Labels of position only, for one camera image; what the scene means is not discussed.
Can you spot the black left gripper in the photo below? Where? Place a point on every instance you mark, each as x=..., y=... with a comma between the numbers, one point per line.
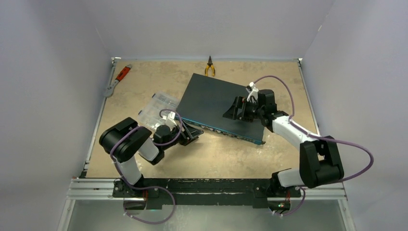
x=193, y=132

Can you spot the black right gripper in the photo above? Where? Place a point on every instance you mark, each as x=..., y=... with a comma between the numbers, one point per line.
x=232, y=113

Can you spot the dark grey network switch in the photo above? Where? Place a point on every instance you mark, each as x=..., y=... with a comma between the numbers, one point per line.
x=204, y=102

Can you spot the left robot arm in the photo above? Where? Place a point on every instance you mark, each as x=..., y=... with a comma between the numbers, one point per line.
x=123, y=140

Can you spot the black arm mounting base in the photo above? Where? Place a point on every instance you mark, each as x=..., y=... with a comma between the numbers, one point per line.
x=157, y=192

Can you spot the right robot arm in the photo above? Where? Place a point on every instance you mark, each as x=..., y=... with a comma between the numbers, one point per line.
x=319, y=158

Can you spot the clear plastic organizer box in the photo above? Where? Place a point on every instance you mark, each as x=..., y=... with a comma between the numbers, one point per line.
x=149, y=115

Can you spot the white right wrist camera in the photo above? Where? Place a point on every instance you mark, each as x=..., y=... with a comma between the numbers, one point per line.
x=252, y=92

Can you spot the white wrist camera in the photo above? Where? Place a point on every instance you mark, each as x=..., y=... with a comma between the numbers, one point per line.
x=170, y=117
x=252, y=92

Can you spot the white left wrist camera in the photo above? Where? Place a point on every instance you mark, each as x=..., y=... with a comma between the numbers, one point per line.
x=170, y=117

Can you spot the yellow handled pliers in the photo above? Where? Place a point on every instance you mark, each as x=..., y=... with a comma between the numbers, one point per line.
x=210, y=65

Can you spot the red handled adjustable wrench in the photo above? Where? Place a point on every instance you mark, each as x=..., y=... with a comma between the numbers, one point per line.
x=110, y=89

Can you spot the aluminium frame rail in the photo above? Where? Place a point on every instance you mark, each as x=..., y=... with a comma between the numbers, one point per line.
x=102, y=189

